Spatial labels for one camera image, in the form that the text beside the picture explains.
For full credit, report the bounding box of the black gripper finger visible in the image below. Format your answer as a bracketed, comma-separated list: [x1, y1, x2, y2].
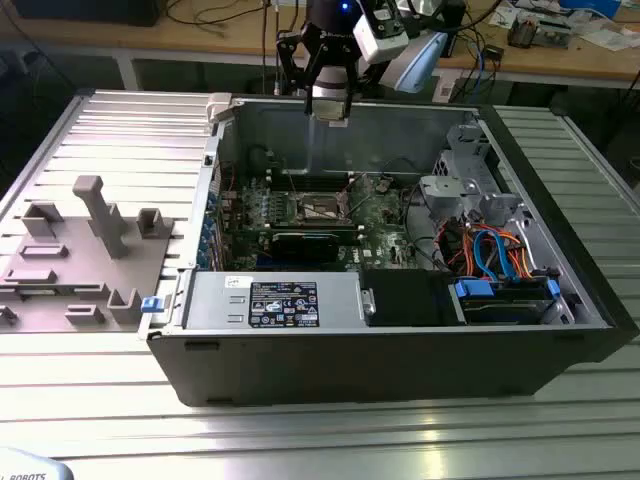
[277, 24, 321, 117]
[333, 49, 362, 122]

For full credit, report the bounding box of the silver CPU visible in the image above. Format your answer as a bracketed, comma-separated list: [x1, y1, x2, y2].
[309, 97, 350, 127]

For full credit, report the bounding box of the metal locking lever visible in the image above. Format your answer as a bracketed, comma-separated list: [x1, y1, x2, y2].
[282, 157, 302, 197]

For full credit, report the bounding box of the CPU socket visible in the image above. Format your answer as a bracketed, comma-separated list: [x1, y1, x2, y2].
[295, 189, 351, 224]

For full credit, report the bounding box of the grey metal drive cage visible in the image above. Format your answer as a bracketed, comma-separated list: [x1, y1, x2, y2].
[418, 123, 534, 236]

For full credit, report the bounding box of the green motherboard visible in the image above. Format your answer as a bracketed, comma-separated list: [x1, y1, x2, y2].
[219, 172, 441, 274]

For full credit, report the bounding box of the black graphics card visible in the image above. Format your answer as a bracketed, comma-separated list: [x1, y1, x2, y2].
[268, 228, 341, 265]

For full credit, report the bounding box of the wooden desk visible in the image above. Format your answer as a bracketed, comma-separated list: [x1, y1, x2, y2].
[0, 0, 640, 91]

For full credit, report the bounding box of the metal heat sink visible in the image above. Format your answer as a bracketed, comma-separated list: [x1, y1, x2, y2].
[507, 13, 540, 50]

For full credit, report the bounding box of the black plastic shroud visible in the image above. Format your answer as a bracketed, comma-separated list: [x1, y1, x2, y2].
[359, 269, 454, 329]

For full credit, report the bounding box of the grey electronics box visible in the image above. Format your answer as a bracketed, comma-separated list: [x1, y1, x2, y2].
[537, 17, 574, 50]

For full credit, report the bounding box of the grey power supply unit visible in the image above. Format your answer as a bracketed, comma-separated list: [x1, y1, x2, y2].
[179, 269, 366, 331]

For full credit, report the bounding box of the black monitor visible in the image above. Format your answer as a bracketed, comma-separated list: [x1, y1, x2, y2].
[9, 0, 161, 27]

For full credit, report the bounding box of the hard disk in blue carrier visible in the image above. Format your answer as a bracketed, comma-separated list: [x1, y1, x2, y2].
[447, 277, 561, 326]

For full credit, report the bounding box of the blue box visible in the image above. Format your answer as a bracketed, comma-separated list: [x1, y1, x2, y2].
[559, 0, 621, 19]

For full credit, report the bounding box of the black PC case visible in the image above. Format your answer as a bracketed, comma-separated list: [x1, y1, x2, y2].
[137, 91, 640, 409]

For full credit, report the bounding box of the white paper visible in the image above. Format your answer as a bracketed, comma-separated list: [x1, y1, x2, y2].
[582, 28, 636, 51]

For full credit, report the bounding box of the grey parts rack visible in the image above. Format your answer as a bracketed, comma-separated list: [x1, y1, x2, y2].
[0, 174, 176, 334]

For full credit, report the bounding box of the pale blue teach pendant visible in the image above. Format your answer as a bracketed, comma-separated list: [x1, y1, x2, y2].
[0, 446, 76, 480]

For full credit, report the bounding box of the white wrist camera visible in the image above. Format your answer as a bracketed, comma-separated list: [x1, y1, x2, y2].
[351, 0, 410, 64]

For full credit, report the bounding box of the black cable with white label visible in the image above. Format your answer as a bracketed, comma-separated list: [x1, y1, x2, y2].
[248, 143, 276, 169]

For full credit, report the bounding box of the pale grey case handle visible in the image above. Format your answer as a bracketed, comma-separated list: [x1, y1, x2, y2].
[205, 92, 235, 124]

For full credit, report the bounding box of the thick black cable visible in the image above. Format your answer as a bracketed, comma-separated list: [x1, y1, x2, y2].
[402, 184, 446, 271]

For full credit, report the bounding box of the blue wire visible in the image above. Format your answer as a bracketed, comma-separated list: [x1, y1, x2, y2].
[472, 227, 521, 289]

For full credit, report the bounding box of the orange wire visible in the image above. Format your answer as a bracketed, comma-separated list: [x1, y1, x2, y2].
[439, 224, 539, 281]

